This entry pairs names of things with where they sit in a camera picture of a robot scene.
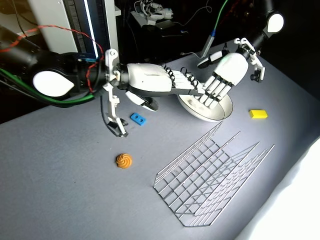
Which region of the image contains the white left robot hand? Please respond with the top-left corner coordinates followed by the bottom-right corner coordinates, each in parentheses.
top-left (196, 49), bottom-right (250, 110)

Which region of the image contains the grey adapter with blue plug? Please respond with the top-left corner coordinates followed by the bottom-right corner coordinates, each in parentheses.
top-left (201, 29), bottom-right (217, 60)

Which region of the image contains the yellow rectangular block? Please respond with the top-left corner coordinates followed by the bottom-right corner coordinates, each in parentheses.
top-left (248, 109), bottom-right (269, 120)

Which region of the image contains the grey box device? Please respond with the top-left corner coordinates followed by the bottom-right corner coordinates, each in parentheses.
top-left (154, 19), bottom-right (176, 31)

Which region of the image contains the spare white robot hand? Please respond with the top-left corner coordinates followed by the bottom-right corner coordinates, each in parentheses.
top-left (134, 0), bottom-right (175, 26)

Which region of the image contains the blue block with two holes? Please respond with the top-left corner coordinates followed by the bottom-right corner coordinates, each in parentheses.
top-left (129, 112), bottom-right (148, 127)

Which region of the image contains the orange swirl cookie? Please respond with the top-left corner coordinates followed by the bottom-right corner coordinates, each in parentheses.
top-left (115, 153), bottom-right (134, 170)

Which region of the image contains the robot column with light strip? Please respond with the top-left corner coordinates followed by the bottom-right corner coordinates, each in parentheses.
top-left (26, 0), bottom-right (120, 61)

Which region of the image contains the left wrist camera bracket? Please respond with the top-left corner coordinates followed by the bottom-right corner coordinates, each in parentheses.
top-left (233, 37), bottom-right (266, 82)

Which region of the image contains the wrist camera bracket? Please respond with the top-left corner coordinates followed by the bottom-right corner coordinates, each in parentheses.
top-left (101, 48), bottom-right (130, 138)
top-left (233, 37), bottom-right (266, 82)

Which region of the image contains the green cable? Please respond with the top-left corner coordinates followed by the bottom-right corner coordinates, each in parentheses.
top-left (211, 0), bottom-right (230, 32)

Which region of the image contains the silver wire plate rack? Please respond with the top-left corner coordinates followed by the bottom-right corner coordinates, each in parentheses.
top-left (152, 121), bottom-right (276, 228)

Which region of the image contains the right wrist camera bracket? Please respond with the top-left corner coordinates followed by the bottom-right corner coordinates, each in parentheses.
top-left (101, 48), bottom-right (130, 138)

